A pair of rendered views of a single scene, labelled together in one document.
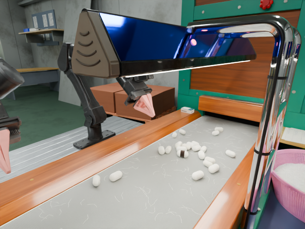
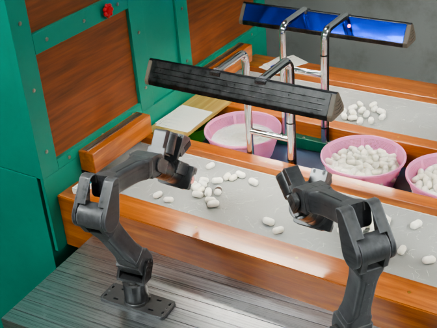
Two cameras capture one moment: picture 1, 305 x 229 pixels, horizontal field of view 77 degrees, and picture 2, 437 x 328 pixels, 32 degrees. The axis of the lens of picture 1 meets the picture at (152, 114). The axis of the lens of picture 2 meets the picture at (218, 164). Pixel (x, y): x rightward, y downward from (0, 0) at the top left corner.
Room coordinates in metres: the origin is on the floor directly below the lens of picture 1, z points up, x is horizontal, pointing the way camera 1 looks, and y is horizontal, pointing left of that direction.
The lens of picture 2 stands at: (0.74, 1.88, 1.99)
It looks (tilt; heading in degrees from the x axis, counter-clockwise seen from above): 30 degrees down; 264
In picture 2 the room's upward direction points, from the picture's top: 5 degrees counter-clockwise
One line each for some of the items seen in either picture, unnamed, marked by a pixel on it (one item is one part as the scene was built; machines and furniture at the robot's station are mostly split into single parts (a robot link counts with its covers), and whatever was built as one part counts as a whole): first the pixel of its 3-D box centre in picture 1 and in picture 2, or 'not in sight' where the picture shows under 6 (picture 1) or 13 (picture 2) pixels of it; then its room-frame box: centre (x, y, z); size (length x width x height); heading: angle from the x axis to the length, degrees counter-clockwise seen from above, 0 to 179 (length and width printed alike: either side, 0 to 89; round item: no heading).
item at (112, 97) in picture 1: (131, 102); not in sight; (3.14, 0.36, 0.25); 1.36 x 0.98 x 0.49; 54
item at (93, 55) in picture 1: (206, 47); (238, 85); (0.47, -0.12, 1.08); 0.62 x 0.08 x 0.07; 140
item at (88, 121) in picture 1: (95, 119); (133, 268); (0.82, 0.26, 0.77); 0.09 x 0.06 x 0.06; 148
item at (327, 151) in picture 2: not in sight; (362, 167); (0.08, -0.16, 0.72); 0.27 x 0.27 x 0.10
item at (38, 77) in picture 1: (32, 82); not in sight; (4.92, 3.08, 0.32); 1.19 x 0.62 x 0.64; 144
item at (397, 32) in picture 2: not in sight; (322, 21); (0.11, -0.55, 1.08); 0.62 x 0.08 x 0.07; 140
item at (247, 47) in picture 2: not in sight; (226, 64); (0.40, -0.88, 0.83); 0.30 x 0.06 x 0.07; 50
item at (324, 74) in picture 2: not in sight; (314, 79); (0.15, -0.49, 0.90); 0.20 x 0.19 x 0.45; 140
